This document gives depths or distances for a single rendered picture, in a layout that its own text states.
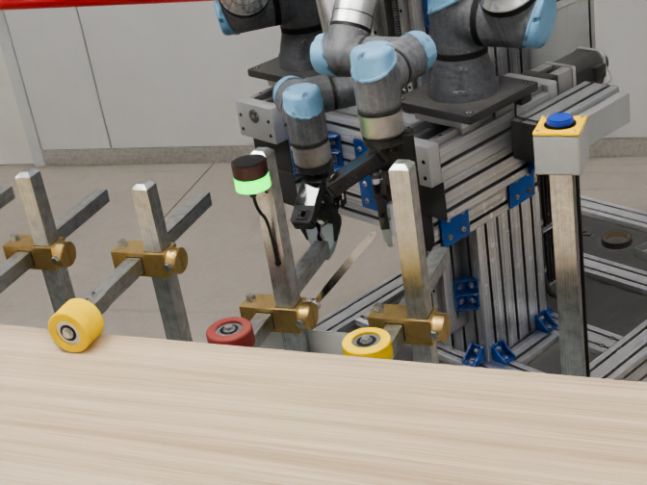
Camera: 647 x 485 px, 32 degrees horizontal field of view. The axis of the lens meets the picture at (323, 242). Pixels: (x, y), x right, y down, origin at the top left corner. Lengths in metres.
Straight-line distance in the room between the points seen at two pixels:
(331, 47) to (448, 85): 0.44
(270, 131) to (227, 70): 2.25
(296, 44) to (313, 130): 0.59
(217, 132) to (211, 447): 3.47
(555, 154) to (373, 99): 0.33
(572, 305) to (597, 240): 1.72
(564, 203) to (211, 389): 0.62
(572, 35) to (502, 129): 0.48
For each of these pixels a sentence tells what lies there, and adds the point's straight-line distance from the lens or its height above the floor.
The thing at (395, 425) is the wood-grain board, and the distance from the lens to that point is 1.65.
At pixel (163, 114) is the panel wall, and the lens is 5.13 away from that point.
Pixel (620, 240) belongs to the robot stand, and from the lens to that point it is 3.58.
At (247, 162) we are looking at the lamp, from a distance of 1.89.
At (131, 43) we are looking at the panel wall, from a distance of 5.07.
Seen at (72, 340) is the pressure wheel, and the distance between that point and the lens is 1.99.
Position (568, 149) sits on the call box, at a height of 1.19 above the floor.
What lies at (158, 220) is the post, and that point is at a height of 1.03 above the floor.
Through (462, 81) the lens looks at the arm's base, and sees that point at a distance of 2.39.
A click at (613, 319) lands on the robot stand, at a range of 3.18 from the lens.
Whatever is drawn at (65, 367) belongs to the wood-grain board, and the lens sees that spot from 1.97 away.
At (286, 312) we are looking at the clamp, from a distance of 2.04.
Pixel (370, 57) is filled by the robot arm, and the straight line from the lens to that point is 1.86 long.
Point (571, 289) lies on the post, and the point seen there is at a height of 0.95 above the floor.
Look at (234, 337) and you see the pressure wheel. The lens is 1.92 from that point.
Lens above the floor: 1.87
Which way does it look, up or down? 26 degrees down
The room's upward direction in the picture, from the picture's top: 9 degrees counter-clockwise
